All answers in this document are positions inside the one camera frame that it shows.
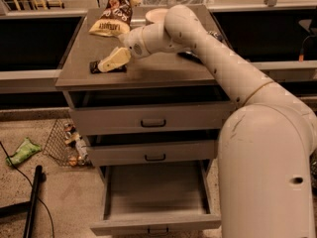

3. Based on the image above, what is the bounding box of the rxbar chocolate bar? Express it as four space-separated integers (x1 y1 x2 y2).
89 60 127 73

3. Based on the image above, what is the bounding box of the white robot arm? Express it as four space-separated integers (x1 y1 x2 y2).
120 5 317 238

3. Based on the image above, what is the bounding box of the grey drawer cabinet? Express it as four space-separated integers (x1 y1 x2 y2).
54 5 247 238

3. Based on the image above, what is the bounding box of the grey top drawer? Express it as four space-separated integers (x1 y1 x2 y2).
69 101 235 136

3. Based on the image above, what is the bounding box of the grey drawer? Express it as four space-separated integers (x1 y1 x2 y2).
87 140 216 166
91 161 221 236
69 101 235 136

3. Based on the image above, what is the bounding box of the grey middle drawer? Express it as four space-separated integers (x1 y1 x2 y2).
87 140 216 166

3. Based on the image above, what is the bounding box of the grey bottom drawer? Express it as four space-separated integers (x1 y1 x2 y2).
91 161 221 236

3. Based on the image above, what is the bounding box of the brown yellow chip bag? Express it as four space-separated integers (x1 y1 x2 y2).
88 0 141 37

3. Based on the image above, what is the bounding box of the white bowl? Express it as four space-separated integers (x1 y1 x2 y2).
146 8 167 25

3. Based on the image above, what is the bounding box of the blue chip bag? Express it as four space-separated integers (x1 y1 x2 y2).
178 31 223 63

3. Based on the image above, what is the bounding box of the green snack bag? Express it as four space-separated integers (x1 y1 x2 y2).
6 137 42 167

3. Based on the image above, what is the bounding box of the black stand leg left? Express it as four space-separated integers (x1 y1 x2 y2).
0 166 45 238

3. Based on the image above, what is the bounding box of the wire basket with snacks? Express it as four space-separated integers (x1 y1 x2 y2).
44 119 91 168

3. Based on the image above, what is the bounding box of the black cable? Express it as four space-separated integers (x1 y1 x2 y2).
0 141 55 238

